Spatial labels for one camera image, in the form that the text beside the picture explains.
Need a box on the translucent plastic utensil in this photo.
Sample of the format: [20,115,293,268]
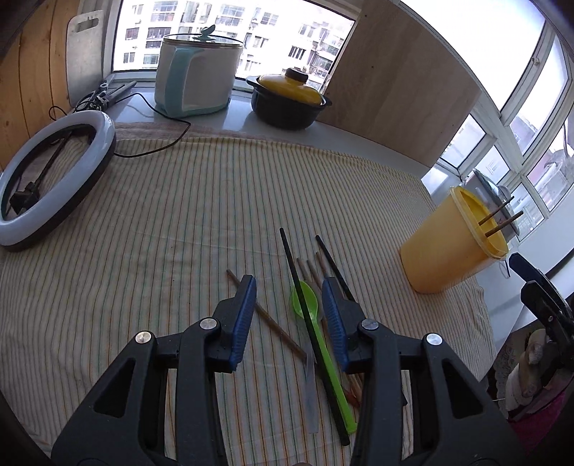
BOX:
[304,354,320,435]

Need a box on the pink cloth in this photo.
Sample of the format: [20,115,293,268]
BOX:
[507,390,574,453]

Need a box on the striped table cloth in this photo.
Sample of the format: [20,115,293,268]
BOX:
[0,121,496,466]

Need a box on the black power cable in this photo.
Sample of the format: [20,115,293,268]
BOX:
[48,92,193,158]

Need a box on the white cutting board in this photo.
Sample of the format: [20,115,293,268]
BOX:
[66,10,105,108]

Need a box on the white framed window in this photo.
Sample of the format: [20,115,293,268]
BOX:
[108,0,359,92]
[397,0,574,279]

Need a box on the black casserole with yellow lid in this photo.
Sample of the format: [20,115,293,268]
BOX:
[246,67,333,132]

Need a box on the brown wooden panel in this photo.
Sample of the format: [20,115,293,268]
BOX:
[0,0,81,162]

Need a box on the white floral rice cooker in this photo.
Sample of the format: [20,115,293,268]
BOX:
[464,169,523,243]

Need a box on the beige lace cloth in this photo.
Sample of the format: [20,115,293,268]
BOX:
[493,329,561,417]

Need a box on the green plastic spoon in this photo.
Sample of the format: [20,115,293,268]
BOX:
[291,280,358,434]

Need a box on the white teal electric cooking pot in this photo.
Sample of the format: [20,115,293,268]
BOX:
[154,27,245,119]

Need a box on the yellow plastic container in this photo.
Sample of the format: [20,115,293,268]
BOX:
[399,186,512,295]

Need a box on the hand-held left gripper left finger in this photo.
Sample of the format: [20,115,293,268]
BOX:
[51,274,258,466]

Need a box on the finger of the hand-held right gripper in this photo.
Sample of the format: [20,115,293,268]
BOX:
[520,280,574,387]
[509,252,553,288]

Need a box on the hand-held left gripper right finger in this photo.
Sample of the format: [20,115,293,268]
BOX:
[320,276,523,466]

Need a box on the dark brown chopstick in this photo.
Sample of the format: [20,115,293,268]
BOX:
[477,196,516,225]

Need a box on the light wooden board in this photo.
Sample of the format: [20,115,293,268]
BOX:
[316,0,483,168]

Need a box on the white ring light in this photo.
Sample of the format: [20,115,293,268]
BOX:
[0,110,118,248]

